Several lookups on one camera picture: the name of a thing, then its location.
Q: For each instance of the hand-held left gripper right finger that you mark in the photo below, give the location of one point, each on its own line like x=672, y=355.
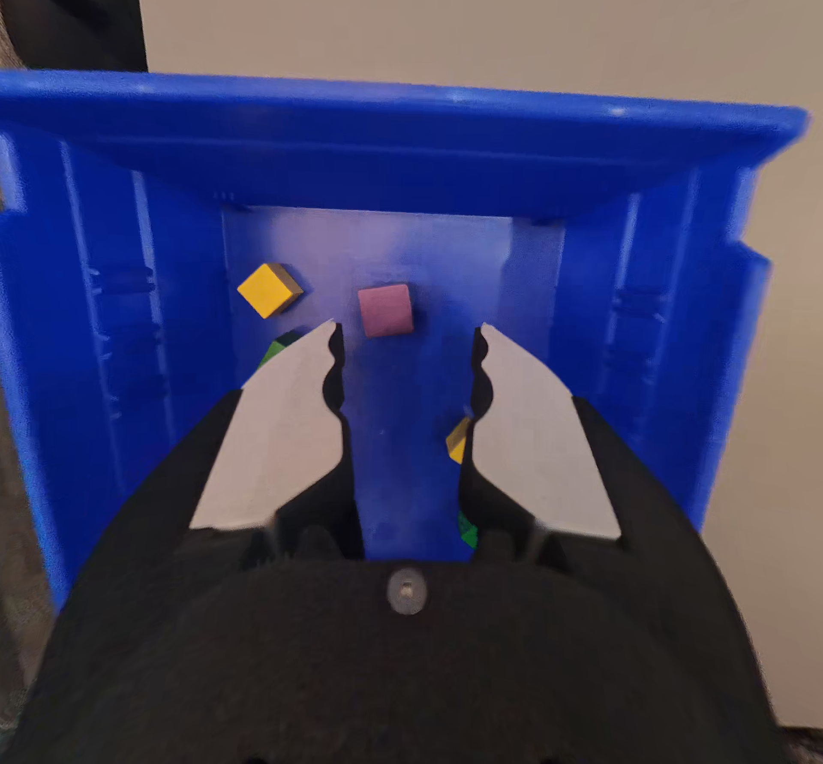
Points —
x=540, y=455

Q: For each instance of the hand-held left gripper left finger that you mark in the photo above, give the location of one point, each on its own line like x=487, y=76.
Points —
x=270, y=449

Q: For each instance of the yellow wooden cube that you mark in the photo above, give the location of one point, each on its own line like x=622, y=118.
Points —
x=458, y=442
x=265, y=291

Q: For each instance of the green wooden cube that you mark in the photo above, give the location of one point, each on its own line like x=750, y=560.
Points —
x=468, y=531
x=276, y=349

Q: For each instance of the purple wooden cube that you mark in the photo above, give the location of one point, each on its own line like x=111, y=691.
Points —
x=384, y=310

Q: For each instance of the blue plastic bin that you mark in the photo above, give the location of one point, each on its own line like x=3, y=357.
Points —
x=386, y=146

